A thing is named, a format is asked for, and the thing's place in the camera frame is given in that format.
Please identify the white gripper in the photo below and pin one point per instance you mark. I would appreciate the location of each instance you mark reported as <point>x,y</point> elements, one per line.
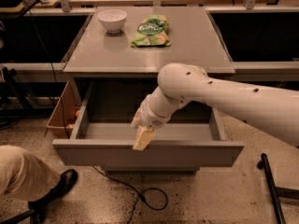
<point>151,116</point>

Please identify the grey top drawer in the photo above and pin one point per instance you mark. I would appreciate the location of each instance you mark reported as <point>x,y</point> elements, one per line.
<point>103,136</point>

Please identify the grey drawer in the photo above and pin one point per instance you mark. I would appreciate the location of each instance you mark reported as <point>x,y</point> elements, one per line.
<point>103,136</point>
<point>110,168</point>

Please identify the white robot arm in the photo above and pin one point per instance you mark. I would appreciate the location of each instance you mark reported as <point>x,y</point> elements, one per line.
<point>271,110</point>

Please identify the grey lower drawer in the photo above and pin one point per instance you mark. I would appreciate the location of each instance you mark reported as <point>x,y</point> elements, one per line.
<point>110,168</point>

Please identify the grey drawer cabinet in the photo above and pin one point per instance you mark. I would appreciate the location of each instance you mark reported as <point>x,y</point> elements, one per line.
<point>100,55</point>

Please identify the cardboard box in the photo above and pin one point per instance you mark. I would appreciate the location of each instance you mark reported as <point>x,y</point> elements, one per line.
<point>62,119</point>

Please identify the black shoe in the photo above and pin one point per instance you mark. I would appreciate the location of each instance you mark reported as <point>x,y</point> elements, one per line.
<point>67,182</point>

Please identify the green chip bag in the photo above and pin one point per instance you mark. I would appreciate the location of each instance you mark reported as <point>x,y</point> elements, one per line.
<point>152,32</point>

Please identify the white bowl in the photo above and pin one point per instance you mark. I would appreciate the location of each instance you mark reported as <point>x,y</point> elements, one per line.
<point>112,20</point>

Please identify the person's leg in beige trousers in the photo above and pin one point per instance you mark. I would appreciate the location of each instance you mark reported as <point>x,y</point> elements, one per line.
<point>23,175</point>

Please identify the black metal stand leg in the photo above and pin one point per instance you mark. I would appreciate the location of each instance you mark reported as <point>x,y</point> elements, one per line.
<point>275,191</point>

